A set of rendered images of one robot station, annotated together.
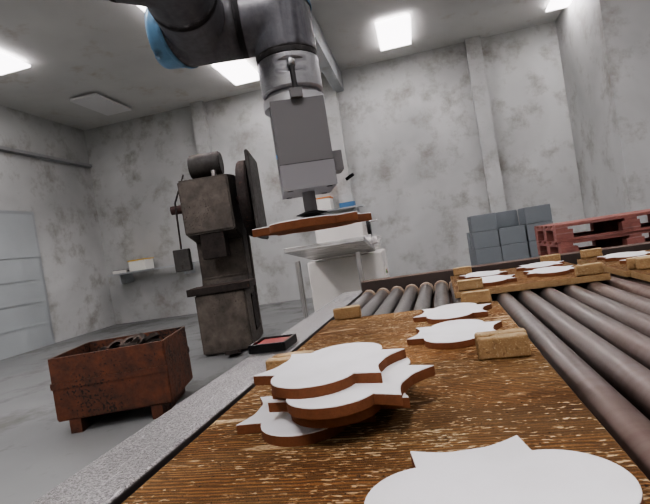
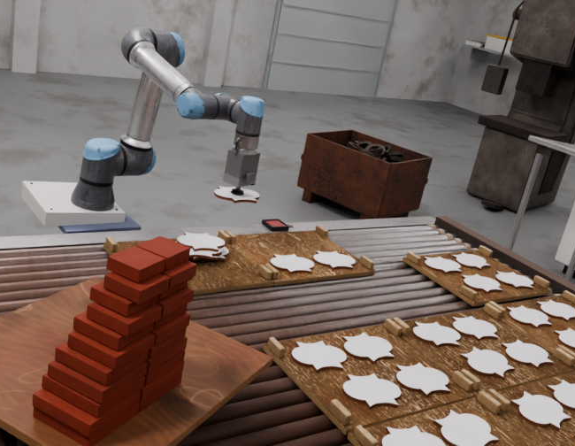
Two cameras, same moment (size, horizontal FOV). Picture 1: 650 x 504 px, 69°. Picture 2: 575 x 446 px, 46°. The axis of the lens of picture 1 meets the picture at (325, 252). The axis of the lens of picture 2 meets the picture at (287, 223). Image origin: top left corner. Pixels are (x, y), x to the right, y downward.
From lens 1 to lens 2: 1.82 m
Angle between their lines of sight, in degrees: 43
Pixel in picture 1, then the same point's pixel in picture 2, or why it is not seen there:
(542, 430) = (203, 281)
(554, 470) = not seen: hidden behind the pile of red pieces
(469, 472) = not seen: hidden behind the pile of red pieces
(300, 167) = (229, 176)
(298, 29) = (245, 127)
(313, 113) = (238, 160)
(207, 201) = (551, 21)
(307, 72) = (243, 144)
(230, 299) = (519, 147)
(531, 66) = not seen: outside the picture
